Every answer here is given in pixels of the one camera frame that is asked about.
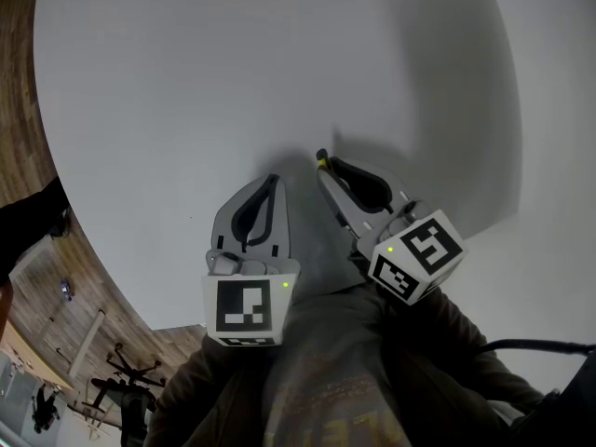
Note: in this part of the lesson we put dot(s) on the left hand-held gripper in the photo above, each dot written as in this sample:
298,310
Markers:
243,307

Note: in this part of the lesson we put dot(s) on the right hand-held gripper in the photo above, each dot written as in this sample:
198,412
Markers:
419,254

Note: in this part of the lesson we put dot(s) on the person's right forearm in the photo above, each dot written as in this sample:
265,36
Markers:
470,338

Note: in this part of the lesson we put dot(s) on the person's left forearm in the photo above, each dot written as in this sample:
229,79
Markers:
205,370

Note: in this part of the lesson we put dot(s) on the white table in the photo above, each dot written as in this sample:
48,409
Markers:
186,86

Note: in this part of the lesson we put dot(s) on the person's torso in printed shirt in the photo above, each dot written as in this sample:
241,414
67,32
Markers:
326,370

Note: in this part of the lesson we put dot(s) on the small blue floor object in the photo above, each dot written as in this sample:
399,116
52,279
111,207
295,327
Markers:
66,290

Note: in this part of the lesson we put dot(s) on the light wooden plank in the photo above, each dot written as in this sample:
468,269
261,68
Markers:
87,345

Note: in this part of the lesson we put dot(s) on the black office chair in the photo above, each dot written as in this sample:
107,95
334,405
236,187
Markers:
130,389

